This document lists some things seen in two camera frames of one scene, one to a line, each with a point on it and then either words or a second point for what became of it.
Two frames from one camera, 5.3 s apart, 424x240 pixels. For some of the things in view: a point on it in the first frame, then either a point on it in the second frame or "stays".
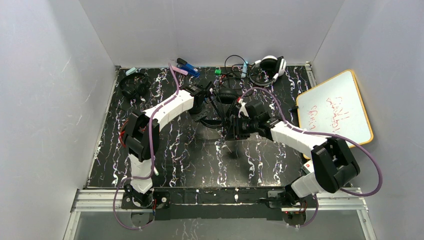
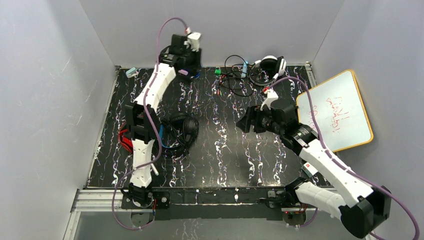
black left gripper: [205, 90] to [191, 62]
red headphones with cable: [122, 132] stays
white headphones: [267, 70] stays
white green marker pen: [156, 171] stays
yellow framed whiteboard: [336, 106] stays
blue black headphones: [228, 97] to [178, 132]
